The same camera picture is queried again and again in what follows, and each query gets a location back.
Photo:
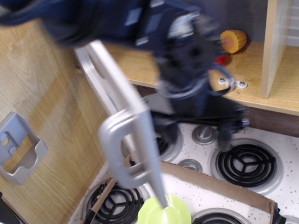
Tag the red toy pepper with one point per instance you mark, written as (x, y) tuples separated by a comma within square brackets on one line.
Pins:
[(222, 60)]

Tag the metal door catch bracket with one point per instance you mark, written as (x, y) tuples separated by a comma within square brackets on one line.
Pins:
[(231, 84)]

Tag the brown cardboard tray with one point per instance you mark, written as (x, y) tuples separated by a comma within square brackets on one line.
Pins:
[(198, 190)]

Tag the grey wall phone holder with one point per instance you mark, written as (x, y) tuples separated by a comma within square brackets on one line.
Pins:
[(14, 129)]

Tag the light green toy plate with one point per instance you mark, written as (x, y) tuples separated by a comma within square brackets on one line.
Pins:
[(176, 211)]

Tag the grey stove knob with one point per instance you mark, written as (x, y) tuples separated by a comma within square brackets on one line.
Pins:
[(191, 164), (204, 135)]

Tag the silver microwave door handle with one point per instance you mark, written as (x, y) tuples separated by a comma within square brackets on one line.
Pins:
[(112, 133)]

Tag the grey toy microwave door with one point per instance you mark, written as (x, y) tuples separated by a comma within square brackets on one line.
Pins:
[(115, 94)]

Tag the grey stove knob upper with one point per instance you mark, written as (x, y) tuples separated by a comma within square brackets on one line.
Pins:
[(204, 135)]

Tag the black burner front right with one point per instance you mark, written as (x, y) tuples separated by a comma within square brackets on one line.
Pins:
[(218, 216)]

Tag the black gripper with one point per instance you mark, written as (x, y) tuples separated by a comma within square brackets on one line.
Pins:
[(199, 104)]

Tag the grey stove knob lower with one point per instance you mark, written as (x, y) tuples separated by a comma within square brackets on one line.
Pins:
[(191, 164)]

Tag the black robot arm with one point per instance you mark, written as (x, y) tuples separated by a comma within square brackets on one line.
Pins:
[(182, 40)]

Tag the yellow toy corn cob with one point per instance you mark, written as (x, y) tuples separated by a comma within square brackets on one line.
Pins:
[(233, 40)]

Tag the black burner front left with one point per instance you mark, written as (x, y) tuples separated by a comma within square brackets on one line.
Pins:
[(121, 206)]

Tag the black burner back right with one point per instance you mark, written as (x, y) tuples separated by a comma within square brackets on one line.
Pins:
[(250, 164)]

